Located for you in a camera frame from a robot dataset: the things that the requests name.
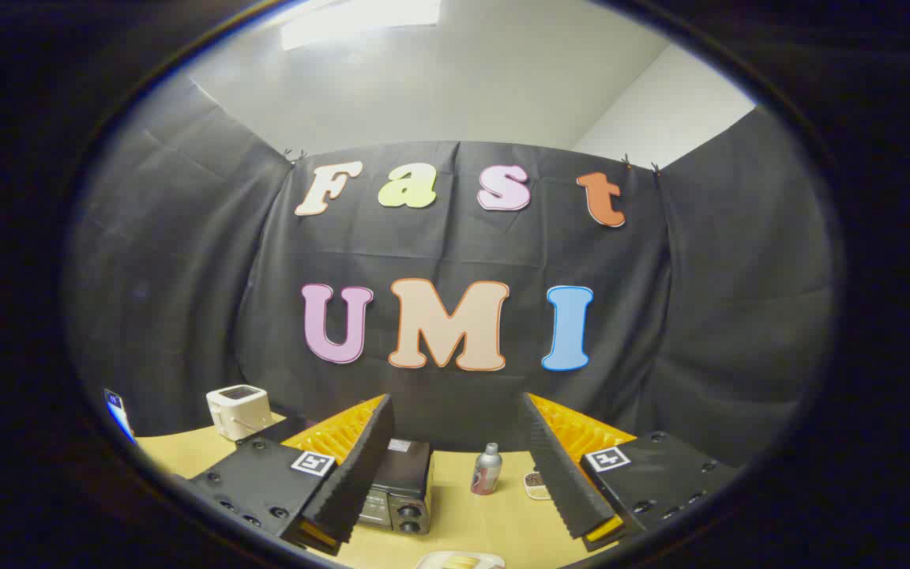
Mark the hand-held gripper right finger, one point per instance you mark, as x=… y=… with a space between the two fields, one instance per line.
x=562 y=474

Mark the black toaster oven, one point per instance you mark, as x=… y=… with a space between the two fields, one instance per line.
x=404 y=474

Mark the white square plate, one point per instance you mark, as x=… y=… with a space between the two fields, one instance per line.
x=430 y=562

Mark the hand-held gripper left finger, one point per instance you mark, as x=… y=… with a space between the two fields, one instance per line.
x=360 y=474

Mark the white pop-up toaster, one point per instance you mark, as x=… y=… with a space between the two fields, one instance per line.
x=238 y=411

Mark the white divided dish of grains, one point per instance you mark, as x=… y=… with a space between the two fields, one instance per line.
x=535 y=482

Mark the ridged bread roll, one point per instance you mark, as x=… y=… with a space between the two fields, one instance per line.
x=463 y=563

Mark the silver bottle with pink label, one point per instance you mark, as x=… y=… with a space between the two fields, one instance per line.
x=486 y=474

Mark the smartphone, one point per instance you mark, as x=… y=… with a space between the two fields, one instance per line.
x=117 y=412

